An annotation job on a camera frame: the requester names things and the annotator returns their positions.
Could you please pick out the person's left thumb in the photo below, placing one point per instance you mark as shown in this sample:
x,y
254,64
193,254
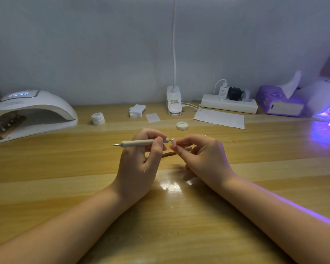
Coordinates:
x,y
155,152

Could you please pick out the white jar lid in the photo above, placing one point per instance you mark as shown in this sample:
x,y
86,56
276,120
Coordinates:
x,y
182,125

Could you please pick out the pale false nail tip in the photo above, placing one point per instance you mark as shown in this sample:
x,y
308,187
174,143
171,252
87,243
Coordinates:
x,y
173,142

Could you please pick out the person's right forearm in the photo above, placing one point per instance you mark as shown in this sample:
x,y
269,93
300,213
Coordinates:
x,y
280,219

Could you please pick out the small white gel jar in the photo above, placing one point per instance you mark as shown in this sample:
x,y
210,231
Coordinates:
x,y
98,119

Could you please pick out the white paper sheet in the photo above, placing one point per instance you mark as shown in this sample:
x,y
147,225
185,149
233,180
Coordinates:
x,y
220,119

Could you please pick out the white nail curing lamp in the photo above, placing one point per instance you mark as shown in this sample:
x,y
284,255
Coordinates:
x,y
30,115

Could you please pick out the single white cotton pad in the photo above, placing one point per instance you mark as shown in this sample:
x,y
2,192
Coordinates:
x,y
153,118

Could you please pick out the white tissue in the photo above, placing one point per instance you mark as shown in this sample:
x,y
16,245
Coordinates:
x,y
290,85

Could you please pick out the white nail dotting pen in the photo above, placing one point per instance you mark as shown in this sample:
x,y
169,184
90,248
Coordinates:
x,y
134,143

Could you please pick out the person's right thumb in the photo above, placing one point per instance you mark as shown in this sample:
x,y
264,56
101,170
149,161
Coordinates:
x,y
184,155

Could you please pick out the person's left forearm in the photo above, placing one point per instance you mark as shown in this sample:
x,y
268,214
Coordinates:
x,y
57,230

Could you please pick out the person's right hand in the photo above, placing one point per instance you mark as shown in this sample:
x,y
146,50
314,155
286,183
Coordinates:
x,y
209,159

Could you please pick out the black plug adapter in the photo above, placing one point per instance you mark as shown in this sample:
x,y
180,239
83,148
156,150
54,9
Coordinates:
x,y
234,93

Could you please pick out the small white plug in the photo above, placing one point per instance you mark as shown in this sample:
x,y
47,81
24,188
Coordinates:
x,y
246,95

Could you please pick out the person's left hand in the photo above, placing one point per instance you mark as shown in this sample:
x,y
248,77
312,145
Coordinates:
x,y
134,173

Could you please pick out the white gooseneck clip lamp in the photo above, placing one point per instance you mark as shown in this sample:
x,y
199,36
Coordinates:
x,y
173,101

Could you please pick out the nail lamp with purple light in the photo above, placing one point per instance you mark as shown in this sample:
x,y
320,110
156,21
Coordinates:
x,y
324,98

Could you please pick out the purple tissue box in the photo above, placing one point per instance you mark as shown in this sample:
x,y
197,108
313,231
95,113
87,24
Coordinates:
x,y
280,105

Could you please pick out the white power strip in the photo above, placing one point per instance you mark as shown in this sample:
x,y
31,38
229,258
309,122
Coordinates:
x,y
231,105

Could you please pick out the stack of white cotton pads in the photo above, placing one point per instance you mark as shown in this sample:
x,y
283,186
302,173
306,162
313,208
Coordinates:
x,y
137,110

